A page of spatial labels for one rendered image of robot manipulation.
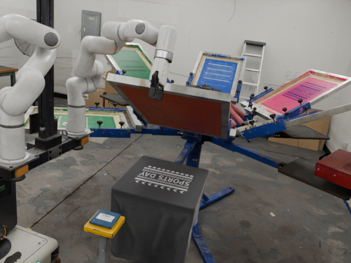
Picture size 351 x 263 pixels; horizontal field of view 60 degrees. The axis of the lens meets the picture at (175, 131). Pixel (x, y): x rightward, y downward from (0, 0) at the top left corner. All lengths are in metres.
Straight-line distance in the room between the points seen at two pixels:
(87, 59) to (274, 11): 4.69
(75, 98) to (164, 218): 0.79
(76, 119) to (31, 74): 0.52
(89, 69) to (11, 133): 0.51
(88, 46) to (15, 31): 0.38
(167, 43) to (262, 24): 4.76
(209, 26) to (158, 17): 1.01
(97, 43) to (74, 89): 0.31
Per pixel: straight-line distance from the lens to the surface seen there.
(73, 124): 1.76
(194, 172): 1.87
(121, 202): 1.62
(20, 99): 1.30
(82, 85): 1.71
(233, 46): 5.93
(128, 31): 1.31
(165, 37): 1.24
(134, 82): 1.42
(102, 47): 1.54
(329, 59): 6.07
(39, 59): 1.37
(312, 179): 2.20
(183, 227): 1.59
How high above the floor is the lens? 1.75
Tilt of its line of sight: 18 degrees down
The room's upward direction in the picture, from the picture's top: 8 degrees clockwise
